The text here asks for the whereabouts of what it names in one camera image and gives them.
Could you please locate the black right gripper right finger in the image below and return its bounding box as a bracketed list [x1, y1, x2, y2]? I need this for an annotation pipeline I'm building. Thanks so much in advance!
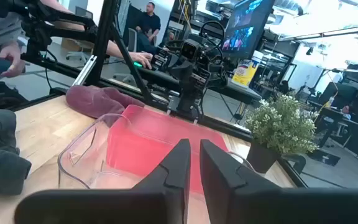
[199, 139, 358, 224]

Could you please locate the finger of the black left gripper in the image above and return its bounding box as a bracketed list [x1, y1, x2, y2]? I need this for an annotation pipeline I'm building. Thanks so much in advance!
[170, 60, 184, 80]
[182, 62, 196, 91]

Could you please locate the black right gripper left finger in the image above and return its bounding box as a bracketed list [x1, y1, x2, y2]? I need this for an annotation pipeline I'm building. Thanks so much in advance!
[14, 138, 192, 224]

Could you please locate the maroon baseball cap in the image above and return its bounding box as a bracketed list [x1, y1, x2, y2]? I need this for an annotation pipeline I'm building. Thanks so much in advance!
[65, 85, 145, 119]

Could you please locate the person's forearm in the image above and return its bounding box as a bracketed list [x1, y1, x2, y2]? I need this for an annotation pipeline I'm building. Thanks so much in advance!
[106, 40, 134, 60]

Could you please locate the black desk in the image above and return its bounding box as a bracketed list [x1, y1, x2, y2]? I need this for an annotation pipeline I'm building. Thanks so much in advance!
[137, 67, 262, 105]

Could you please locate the person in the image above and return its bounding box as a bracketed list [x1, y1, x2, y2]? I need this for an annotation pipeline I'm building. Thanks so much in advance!
[339, 105, 353, 121]
[134, 1, 162, 44]
[0, 0, 154, 103]
[160, 30, 177, 47]

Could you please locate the person's hand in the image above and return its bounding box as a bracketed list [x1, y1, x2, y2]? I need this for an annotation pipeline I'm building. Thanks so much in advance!
[128, 51, 154, 70]
[0, 42, 26, 78]

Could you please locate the yellow wipes container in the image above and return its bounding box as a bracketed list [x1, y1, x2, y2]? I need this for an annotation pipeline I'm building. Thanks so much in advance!
[231, 58, 260, 88]

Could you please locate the pink translucent plastic bin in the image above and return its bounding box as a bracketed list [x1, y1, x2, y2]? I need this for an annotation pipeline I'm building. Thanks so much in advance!
[106, 105, 229, 195]

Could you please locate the computer monitor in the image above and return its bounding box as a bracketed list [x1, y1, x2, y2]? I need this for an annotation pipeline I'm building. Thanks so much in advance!
[221, 0, 276, 60]

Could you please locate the potted plant with white flowers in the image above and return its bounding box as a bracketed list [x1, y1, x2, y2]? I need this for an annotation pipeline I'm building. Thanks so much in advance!
[243, 94, 320, 174]

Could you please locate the clear plastic bin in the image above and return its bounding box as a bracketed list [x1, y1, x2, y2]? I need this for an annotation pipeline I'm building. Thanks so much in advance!
[57, 113, 257, 190]

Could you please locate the grey office chair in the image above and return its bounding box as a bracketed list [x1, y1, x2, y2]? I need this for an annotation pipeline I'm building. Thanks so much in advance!
[65, 6, 94, 63]

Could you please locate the overhead LED light bar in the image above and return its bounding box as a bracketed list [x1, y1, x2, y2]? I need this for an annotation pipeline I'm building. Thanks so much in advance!
[277, 23, 358, 43]

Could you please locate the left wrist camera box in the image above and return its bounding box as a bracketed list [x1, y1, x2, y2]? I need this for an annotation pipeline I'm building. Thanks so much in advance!
[180, 40, 199, 60]

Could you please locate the black aluminium rig frame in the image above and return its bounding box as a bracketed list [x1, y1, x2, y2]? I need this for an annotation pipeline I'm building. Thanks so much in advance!
[11, 0, 307, 187]

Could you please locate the silver metal bracket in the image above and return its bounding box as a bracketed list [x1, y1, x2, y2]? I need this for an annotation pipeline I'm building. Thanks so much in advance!
[72, 55, 98, 86]

